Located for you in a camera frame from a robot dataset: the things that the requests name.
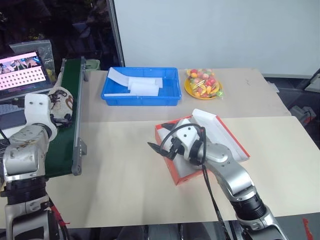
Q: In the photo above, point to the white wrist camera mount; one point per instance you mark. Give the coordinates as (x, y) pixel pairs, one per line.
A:
(186, 133)
(37, 107)

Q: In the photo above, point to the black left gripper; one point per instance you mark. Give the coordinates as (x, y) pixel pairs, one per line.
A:
(54, 119)

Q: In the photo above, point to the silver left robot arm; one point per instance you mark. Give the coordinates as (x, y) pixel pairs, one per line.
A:
(22, 155)

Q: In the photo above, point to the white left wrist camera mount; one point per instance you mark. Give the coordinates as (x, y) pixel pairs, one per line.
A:
(37, 107)

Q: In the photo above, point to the grey equipment piece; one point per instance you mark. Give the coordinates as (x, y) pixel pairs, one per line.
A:
(303, 112)
(314, 82)

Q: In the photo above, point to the clear plastic zip bag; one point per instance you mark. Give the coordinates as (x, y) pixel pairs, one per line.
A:
(46, 53)

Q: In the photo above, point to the thin white foam bar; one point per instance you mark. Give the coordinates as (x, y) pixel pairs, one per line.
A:
(117, 95)

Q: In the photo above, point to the long white foam strip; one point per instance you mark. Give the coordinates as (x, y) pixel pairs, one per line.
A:
(118, 77)

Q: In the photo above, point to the white foam block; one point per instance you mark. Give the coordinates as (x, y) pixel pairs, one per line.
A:
(145, 88)

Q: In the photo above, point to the white partition panel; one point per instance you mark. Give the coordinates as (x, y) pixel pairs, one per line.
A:
(212, 32)

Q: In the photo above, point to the blue plastic bin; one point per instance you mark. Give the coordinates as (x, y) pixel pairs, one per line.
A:
(117, 98)

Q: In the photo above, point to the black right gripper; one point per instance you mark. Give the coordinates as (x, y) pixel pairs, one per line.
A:
(176, 148)

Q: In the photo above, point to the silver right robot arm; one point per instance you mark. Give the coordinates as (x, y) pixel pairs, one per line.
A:
(225, 170)

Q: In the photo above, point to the clear bag of toy fruits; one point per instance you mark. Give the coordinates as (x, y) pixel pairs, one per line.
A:
(203, 82)

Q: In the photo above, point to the small green bin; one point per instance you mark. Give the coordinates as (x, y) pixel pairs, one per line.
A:
(93, 64)

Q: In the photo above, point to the monitor screen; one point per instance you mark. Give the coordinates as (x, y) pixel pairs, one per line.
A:
(20, 72)

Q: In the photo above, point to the white shoe with black laces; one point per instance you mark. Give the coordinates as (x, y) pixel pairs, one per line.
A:
(61, 103)

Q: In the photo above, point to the green conveyor belt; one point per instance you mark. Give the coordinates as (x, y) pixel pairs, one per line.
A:
(66, 140)

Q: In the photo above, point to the ribbed metal pole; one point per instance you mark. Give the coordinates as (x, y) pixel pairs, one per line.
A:
(116, 32)

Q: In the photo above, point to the yellow plate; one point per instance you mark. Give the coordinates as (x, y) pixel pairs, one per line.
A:
(190, 91)

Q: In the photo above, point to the orange shoebox with white inside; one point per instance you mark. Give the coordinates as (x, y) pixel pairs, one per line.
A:
(180, 179)

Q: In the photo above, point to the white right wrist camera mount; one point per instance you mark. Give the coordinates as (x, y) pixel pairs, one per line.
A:
(186, 133)

